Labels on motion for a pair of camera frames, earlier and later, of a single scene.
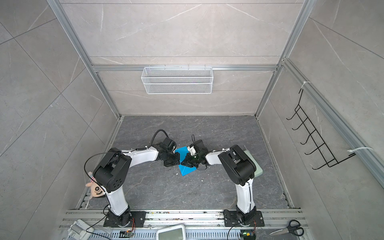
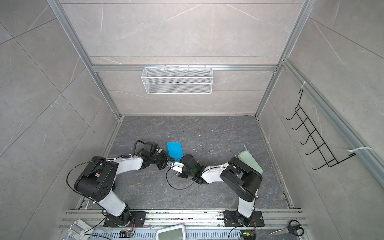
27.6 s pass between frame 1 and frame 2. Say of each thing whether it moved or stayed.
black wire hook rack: stayed
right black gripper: moved
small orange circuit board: stayed
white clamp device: stayed
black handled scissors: stayed
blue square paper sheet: moved
